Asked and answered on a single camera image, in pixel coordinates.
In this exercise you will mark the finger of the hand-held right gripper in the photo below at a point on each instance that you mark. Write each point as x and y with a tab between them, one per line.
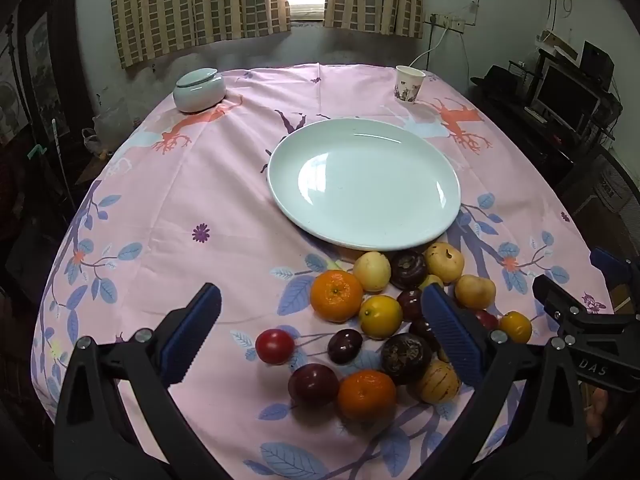
552	295
607	262

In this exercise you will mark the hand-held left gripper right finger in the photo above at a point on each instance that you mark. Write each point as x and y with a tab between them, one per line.
452	332

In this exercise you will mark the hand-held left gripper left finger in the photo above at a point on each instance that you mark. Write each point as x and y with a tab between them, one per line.
192	332

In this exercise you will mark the dark purple plum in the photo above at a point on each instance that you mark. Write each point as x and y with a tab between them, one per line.
410	304
345	346
422	331

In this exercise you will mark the dark red plum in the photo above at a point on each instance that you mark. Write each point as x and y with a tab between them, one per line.
486	320
313	384

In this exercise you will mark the pale pepino melon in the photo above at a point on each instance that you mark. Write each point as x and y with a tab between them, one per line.
475	291

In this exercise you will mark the orange yellow tomato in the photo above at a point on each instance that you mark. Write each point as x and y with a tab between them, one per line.
515	326

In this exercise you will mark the dark brown passion fruit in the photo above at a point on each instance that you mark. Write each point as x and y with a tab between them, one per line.
405	358

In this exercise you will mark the striped pepino melon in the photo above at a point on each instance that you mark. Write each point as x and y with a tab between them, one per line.
435	385

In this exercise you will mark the small yellow plum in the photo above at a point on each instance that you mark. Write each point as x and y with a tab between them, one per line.
431	281

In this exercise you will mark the brown spotted yellow pear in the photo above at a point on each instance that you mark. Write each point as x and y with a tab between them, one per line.
445	261

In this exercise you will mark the yellow lemon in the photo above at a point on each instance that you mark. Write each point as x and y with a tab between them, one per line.
380	316

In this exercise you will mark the dark purple mangosteen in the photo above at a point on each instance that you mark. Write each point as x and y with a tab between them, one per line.
408	269

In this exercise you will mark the smooth yellow pear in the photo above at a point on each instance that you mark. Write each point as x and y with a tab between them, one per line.
372	271

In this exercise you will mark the orange mandarin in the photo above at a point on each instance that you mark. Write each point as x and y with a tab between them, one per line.
366	395
336	296

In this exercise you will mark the white oval plate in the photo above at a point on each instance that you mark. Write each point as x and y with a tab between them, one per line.
360	185

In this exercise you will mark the person's right hand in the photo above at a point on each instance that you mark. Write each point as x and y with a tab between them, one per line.
597	410

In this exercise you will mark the black mesh chair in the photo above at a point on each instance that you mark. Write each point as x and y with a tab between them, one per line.
610	170

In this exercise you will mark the dark desk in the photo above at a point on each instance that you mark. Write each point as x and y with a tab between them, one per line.
550	155

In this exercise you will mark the pink leaf print tablecloth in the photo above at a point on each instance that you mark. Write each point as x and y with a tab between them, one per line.
200	185

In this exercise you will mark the black computer monitor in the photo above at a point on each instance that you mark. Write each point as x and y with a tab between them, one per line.
565	95

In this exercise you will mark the black speaker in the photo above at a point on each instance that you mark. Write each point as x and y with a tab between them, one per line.
597	65

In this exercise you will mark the black hat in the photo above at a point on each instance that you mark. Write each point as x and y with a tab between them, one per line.
500	80

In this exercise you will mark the clear plastic bag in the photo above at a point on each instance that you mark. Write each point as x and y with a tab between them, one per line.
110	130

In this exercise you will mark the white mop stick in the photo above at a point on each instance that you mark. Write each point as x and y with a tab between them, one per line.
59	150

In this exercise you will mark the green plastic hook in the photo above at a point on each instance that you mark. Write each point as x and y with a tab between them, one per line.
37	150

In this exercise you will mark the pale green lidded ceramic jar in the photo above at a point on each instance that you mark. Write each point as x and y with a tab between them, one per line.
200	92

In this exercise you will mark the printed paper cup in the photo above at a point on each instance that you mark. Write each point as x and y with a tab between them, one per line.
409	85

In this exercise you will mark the white wall socket strip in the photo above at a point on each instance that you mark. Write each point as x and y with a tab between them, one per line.
447	22

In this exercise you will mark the framed wall poster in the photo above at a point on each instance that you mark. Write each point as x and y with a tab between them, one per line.
37	60

